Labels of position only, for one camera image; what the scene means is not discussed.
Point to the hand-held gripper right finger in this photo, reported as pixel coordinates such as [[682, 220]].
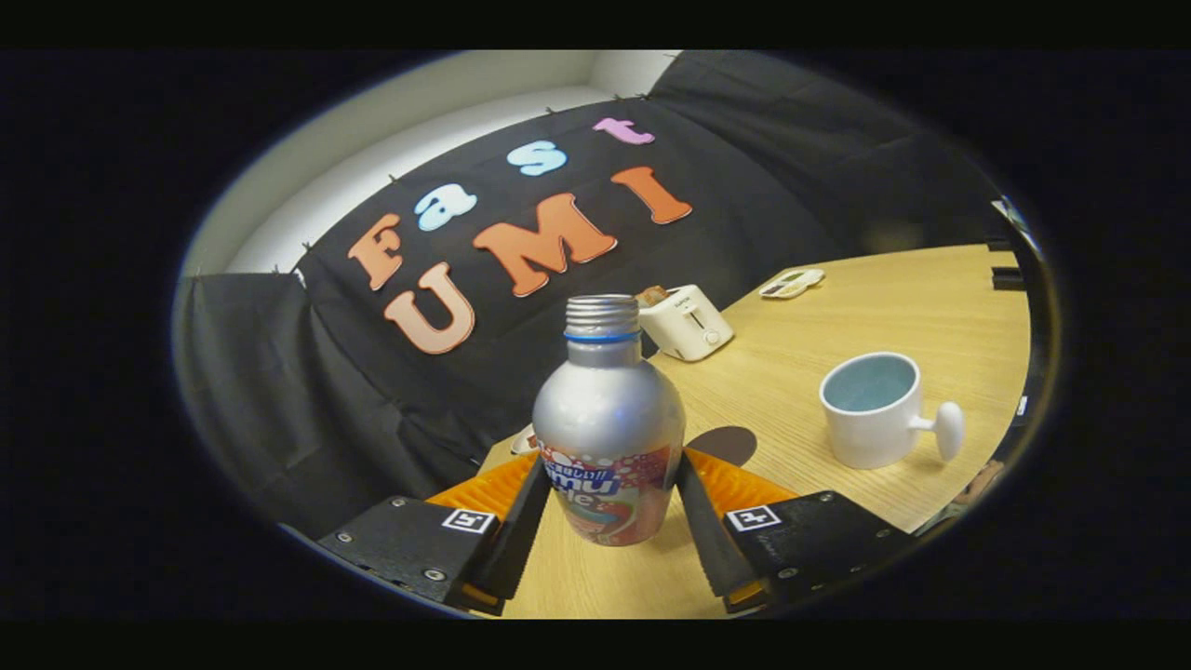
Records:
[[709, 540]]

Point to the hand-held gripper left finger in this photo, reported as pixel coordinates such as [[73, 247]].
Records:
[[521, 530]]

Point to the dark round coaster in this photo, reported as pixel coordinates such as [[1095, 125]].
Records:
[[726, 445]]

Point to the silver juice bottle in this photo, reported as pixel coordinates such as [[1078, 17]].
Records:
[[609, 419]]

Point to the white cup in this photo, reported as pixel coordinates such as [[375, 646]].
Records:
[[870, 433]]

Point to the white round plate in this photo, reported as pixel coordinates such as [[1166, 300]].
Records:
[[523, 441]]

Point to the white toaster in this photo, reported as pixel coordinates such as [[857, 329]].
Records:
[[687, 326]]

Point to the toast slice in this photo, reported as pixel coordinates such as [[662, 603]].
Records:
[[651, 296]]

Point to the wooden table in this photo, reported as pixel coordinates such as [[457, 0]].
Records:
[[837, 316]]

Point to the white divided dish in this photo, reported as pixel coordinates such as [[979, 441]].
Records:
[[791, 283]]

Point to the dark block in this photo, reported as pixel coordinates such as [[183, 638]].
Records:
[[1008, 278]]

